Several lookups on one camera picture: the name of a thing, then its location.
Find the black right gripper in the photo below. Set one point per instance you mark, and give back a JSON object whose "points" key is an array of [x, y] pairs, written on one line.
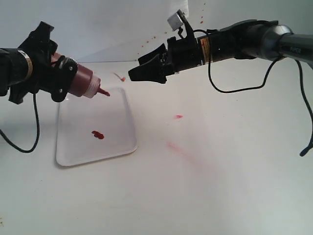
{"points": [[181, 54]]}

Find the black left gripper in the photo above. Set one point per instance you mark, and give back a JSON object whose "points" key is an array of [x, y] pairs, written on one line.
{"points": [[31, 69]]}

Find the red ketchup squeeze bottle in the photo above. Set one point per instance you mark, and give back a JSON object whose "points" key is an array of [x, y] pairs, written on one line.
{"points": [[85, 83]]}

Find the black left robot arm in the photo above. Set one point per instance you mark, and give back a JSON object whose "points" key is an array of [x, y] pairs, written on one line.
{"points": [[5, 72]]}

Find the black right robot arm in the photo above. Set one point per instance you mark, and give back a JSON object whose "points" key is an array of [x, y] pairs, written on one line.
{"points": [[248, 39]]}

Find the red ketchup blob on tray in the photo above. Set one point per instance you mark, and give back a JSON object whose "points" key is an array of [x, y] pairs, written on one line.
{"points": [[98, 135]]}

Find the white rectangular plastic tray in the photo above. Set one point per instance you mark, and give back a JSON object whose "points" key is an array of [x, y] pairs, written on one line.
{"points": [[94, 129]]}

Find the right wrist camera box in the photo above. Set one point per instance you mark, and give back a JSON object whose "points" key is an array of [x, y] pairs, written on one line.
{"points": [[177, 20]]}

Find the white paper sheet on wall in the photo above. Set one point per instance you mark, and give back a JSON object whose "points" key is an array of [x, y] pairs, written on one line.
{"points": [[175, 5]]}

